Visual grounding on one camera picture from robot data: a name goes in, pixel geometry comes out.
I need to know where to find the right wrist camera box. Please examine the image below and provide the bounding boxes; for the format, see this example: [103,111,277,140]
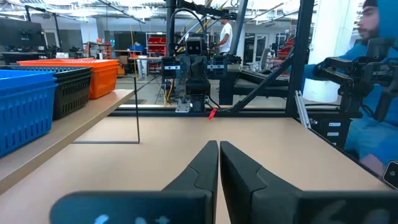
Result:
[185,37,205,57]

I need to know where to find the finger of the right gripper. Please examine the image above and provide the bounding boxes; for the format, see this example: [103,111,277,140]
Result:
[161,55,195,80]
[194,55,229,80]

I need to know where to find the wooden shelf black metal legs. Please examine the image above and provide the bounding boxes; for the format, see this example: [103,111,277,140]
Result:
[0,76,141,196]

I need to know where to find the black monitor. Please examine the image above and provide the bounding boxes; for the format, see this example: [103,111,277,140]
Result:
[0,17,47,54]

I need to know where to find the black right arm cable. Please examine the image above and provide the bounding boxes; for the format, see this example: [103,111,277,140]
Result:
[169,7,208,57]

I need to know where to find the red storage bin rack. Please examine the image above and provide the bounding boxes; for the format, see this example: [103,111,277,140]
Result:
[145,32,167,57]

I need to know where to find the black workbench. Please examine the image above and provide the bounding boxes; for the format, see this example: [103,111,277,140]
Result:
[217,62,296,106]

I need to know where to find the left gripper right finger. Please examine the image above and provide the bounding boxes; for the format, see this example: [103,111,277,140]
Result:
[220,140,398,224]

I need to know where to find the person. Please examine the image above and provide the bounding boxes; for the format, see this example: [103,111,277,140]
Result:
[214,17,234,57]
[303,0,398,178]

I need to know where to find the black drawer unit white labels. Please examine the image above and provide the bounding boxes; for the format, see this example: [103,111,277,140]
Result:
[306,116,354,149]

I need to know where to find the orange plastic basket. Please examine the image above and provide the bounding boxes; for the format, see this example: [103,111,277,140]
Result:
[62,62,120,71]
[17,58,120,65]
[88,67,120,100]

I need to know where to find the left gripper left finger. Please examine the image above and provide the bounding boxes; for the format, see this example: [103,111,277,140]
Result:
[49,139,220,224]

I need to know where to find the black smartphone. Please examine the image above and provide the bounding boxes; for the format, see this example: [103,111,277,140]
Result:
[382,160,398,190]

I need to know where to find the black plastic basket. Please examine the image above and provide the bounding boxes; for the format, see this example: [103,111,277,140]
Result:
[0,65,93,74]
[52,70,93,80]
[52,74,93,121]

